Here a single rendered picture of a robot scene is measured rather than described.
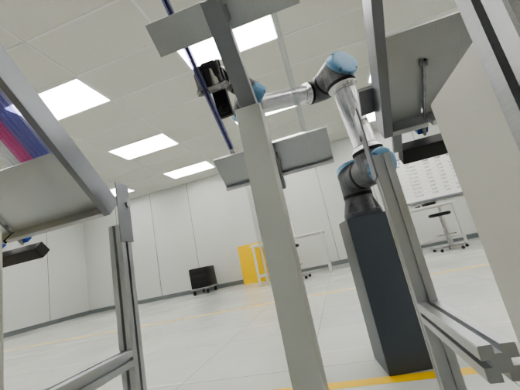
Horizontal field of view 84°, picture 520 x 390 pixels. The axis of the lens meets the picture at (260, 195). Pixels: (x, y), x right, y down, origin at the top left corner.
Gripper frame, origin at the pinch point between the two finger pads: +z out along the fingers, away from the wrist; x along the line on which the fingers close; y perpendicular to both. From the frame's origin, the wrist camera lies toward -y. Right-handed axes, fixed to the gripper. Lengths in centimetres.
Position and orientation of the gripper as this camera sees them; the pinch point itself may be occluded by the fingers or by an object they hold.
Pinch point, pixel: (206, 93)
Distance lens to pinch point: 82.8
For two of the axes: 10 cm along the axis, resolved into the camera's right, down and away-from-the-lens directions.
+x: 9.5, -2.6, -2.0
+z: -0.7, 4.4, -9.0
